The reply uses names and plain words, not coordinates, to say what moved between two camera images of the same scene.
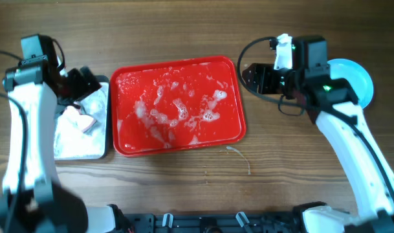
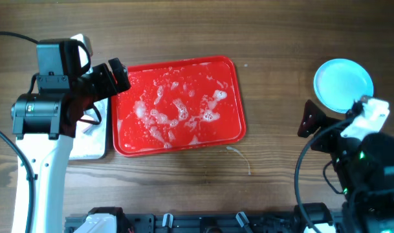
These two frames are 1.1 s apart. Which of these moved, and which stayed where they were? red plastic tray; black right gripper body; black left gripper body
Moved: black right gripper body; black left gripper body
Stayed: red plastic tray
